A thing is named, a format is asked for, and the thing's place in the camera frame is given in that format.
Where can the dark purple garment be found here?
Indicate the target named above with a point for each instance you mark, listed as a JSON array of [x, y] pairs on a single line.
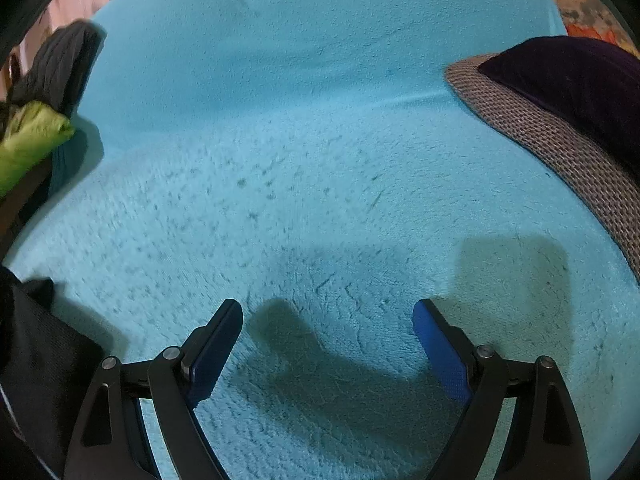
[[575, 75]]

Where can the lime green puffer jacket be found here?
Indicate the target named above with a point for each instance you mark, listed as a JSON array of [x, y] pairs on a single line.
[[30, 140]]

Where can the black pants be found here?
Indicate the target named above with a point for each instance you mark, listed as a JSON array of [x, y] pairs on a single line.
[[40, 370]]

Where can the turquoise fleece blanket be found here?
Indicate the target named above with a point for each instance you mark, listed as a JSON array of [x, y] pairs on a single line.
[[310, 160]]

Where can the black quilted jacket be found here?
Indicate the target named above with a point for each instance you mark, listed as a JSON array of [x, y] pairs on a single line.
[[65, 65]]

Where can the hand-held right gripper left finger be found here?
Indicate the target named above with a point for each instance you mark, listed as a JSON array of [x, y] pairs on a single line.
[[215, 355]]

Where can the floral patterned cloth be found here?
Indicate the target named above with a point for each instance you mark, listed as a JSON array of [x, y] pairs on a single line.
[[595, 15]]

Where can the grey knitted garment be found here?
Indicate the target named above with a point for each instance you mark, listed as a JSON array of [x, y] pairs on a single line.
[[550, 135]]

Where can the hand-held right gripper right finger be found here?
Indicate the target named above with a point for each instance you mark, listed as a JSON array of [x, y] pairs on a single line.
[[440, 345]]

